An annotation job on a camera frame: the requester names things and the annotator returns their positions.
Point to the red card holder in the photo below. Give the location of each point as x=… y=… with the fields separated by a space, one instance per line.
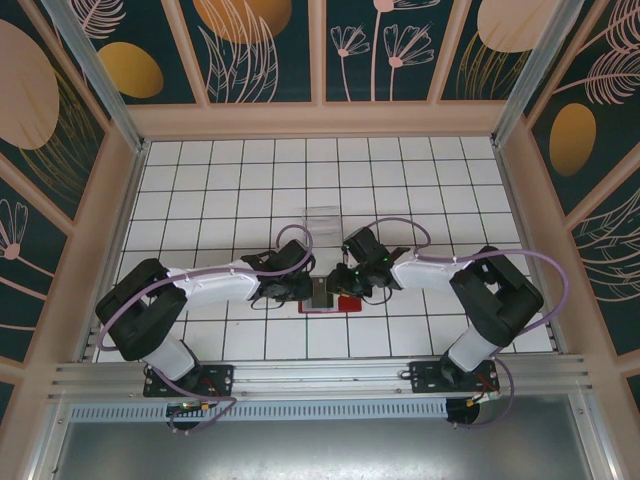
x=350 y=304

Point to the black card with gold chip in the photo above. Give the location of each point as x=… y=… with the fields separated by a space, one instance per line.
x=322 y=300

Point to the clear plastic box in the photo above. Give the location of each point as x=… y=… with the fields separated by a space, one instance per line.
x=322 y=225

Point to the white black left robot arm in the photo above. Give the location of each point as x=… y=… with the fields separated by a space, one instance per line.
x=215 y=285

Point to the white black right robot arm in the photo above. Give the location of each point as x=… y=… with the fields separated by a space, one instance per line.
x=425 y=272

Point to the grey metal panel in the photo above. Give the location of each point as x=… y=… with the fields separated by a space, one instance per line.
x=320 y=450

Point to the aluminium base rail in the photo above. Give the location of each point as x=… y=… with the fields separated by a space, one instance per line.
x=320 y=372

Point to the aluminium table side rail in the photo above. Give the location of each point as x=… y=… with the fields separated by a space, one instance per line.
x=525 y=225
x=129 y=200

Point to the aluminium frame post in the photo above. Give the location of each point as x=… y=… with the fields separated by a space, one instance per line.
x=534 y=75
x=107 y=85

